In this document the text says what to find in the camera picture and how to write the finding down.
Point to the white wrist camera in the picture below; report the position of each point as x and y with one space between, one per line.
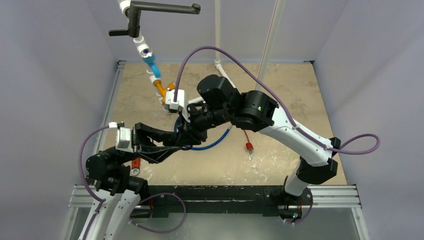
175 101
123 137

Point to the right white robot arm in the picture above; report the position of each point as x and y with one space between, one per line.
257 112

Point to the orange brass valve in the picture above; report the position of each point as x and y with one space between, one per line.
161 91

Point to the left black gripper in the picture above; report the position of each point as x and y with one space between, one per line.
148 150

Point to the red cable padlock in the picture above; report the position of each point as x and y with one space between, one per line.
248 144

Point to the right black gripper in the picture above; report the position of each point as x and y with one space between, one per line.
192 117

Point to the red handled adjustable wrench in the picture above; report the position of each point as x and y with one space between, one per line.
135 166

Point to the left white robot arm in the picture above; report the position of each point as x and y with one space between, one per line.
114 190

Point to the blue cable lock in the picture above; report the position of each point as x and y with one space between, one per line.
202 148

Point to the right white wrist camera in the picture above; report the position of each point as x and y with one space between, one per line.
175 101

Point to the blue valve fitting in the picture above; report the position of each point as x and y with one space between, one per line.
149 58

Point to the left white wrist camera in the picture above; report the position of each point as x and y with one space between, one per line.
123 137

